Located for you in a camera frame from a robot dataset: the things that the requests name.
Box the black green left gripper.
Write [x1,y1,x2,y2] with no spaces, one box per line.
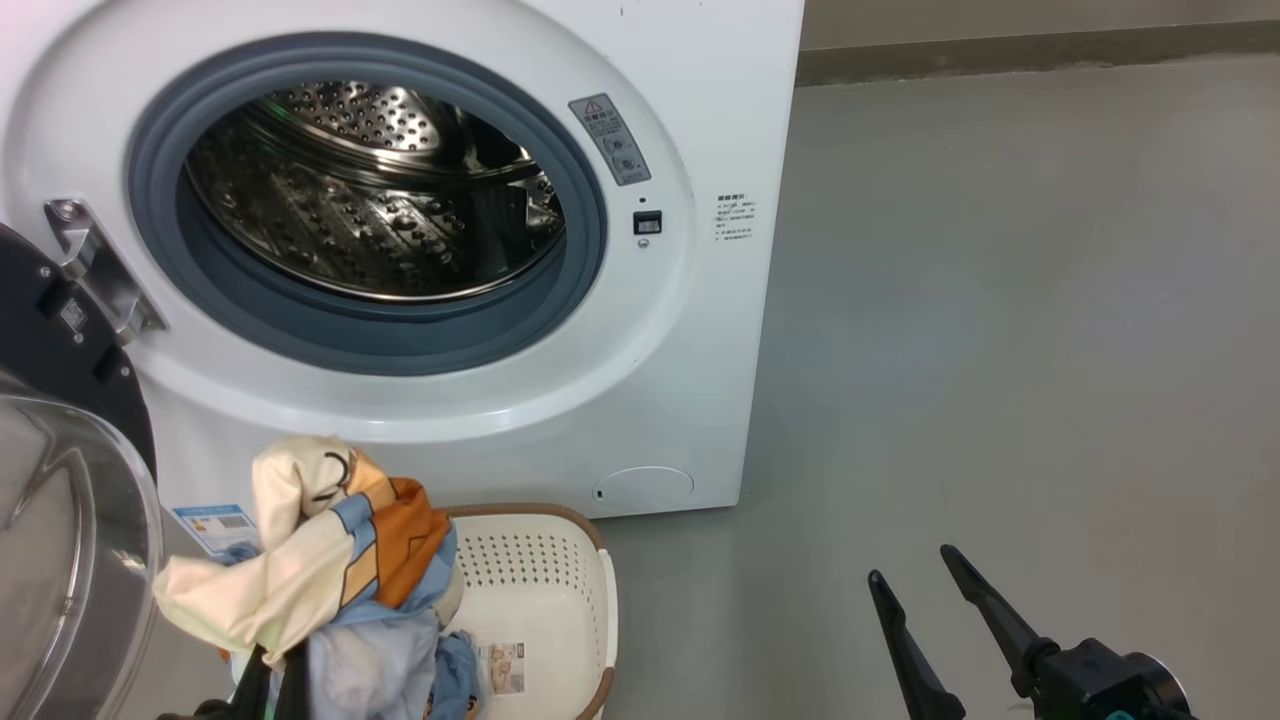
[155,644,311,720]

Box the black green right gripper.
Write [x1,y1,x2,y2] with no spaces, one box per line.
[867,544,1197,720]

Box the pale blue garment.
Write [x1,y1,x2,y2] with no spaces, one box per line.
[298,608,447,720]

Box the cream orange cartoon garment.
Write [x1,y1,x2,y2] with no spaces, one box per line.
[153,434,460,667]

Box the blue bear print garment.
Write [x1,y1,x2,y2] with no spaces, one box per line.
[428,630,484,720]

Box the black glass washing machine door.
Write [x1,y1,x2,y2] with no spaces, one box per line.
[0,222,164,720]

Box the basket product sticker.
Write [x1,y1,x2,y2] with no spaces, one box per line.
[477,640,528,697]

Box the cream perforated laundry basket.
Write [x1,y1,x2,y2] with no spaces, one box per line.
[436,503,619,720]

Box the grey rubber door gasket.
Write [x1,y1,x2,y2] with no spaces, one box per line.
[127,32,609,378]

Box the white washing machine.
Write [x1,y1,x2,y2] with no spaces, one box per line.
[0,0,807,523]

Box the metal door hinge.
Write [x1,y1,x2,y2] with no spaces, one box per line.
[43,197,170,347]

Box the steel washing machine drum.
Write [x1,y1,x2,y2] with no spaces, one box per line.
[185,80,567,304]

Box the blue energy label sticker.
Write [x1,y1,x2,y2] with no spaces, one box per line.
[171,502,264,558]

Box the round white filter cover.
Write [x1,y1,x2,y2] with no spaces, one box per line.
[591,465,696,514]

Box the small printed text label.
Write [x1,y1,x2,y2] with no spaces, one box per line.
[712,192,759,244]

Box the grey warning sticker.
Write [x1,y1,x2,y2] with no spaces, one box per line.
[567,93,653,188]

